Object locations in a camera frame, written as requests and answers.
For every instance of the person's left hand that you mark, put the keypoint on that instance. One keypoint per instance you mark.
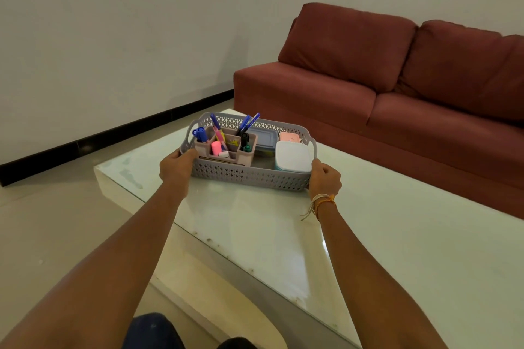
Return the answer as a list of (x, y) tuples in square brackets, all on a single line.
[(176, 171)]

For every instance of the person's right hand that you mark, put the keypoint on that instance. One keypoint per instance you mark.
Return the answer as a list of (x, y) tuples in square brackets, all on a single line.
[(325, 181)]

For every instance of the white lidded container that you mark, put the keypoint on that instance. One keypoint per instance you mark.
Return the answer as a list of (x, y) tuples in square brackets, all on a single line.
[(292, 156)]

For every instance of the blue marker cap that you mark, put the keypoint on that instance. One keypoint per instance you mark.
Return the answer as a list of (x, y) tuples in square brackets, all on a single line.
[(196, 134), (203, 134)]

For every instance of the pink highlighter cap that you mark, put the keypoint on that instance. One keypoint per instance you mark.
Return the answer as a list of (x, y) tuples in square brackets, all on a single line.
[(216, 148)]

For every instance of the pink pen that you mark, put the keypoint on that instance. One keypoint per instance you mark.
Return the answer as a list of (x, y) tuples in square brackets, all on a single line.
[(220, 139)]

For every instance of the small pink box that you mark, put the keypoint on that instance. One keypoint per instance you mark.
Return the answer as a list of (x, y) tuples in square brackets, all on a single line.
[(290, 137)]

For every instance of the blue glue stick yellow cap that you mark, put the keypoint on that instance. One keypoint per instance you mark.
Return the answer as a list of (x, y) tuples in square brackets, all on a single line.
[(232, 142)]

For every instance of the blue patterned pen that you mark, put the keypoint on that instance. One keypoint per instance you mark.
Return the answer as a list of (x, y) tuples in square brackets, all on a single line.
[(215, 120)]

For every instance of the grey perforated plastic basket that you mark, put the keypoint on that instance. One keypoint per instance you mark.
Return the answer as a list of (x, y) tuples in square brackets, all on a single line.
[(245, 177)]

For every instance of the pink compartment pen organizer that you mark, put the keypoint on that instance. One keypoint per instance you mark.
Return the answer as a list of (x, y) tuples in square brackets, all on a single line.
[(245, 156)]

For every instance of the grey-blue lidded square container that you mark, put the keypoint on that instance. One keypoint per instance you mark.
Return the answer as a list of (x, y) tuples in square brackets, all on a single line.
[(264, 138)]

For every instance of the black marker cap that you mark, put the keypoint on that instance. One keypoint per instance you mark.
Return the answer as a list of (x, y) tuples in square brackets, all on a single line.
[(244, 139)]

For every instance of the black pen solid blue cap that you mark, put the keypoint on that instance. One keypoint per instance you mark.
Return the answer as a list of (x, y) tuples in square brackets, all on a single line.
[(242, 124)]

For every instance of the black pen clear blue cap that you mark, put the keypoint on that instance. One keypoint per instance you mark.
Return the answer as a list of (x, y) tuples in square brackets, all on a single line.
[(251, 120)]

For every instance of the person's left forearm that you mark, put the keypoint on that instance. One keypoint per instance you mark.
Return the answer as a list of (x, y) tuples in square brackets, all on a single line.
[(94, 279)]

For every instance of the person's right forearm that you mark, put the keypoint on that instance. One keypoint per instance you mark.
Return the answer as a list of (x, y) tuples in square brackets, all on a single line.
[(368, 279)]

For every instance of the white glass-top coffee table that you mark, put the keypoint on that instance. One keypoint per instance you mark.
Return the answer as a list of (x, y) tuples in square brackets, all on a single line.
[(409, 238)]

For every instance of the black skirting board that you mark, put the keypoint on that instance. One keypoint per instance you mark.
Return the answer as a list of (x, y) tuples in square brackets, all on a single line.
[(102, 136)]

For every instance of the red fabric sofa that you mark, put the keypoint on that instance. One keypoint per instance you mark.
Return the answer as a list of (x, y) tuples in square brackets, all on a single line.
[(327, 87)]

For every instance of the dark blue jeans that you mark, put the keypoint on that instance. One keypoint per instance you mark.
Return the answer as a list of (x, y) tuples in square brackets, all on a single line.
[(151, 332)]

